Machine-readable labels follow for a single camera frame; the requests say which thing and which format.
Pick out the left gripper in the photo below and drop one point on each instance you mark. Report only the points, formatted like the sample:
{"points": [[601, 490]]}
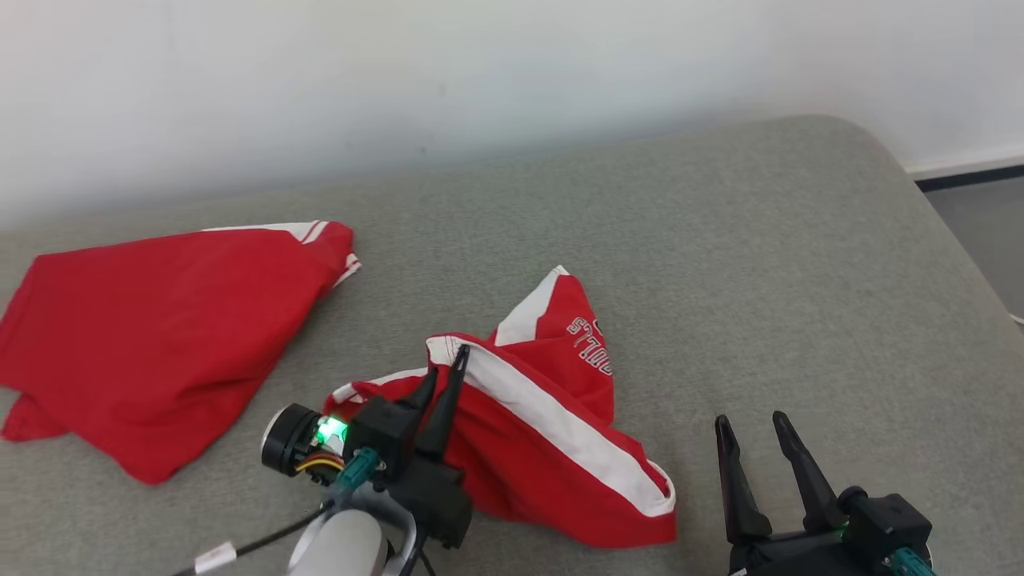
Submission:
{"points": [[436, 504]]}

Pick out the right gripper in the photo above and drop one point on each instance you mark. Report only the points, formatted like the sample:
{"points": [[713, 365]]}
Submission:
{"points": [[800, 560]]}

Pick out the red shorts with white stripe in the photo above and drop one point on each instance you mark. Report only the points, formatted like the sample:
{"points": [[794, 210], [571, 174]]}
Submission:
{"points": [[528, 480]]}

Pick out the red basketball jersey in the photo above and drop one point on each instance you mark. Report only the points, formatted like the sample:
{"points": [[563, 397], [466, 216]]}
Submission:
{"points": [[160, 336]]}

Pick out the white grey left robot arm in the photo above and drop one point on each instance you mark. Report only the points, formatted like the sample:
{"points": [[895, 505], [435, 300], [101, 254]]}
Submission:
{"points": [[344, 544]]}

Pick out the grey fabric sofa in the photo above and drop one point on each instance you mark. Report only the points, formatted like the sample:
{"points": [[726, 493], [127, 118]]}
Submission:
{"points": [[720, 280]]}

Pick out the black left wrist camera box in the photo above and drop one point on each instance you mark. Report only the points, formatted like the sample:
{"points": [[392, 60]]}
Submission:
{"points": [[384, 432]]}

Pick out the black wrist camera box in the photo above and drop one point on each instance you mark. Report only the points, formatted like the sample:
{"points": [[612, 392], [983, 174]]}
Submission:
{"points": [[384, 432], [888, 520]]}

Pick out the teal left camera connector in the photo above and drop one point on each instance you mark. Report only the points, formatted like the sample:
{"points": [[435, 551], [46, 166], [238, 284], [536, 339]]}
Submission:
{"points": [[358, 468]]}

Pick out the teal camera connector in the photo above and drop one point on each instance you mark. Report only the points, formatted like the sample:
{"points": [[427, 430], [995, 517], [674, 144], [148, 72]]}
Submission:
{"points": [[908, 564], [358, 468]]}

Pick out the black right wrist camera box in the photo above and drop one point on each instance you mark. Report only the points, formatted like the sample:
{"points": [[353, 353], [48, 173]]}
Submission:
{"points": [[888, 520]]}

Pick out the teal right camera connector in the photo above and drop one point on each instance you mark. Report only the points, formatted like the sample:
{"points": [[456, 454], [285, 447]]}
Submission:
{"points": [[908, 564]]}

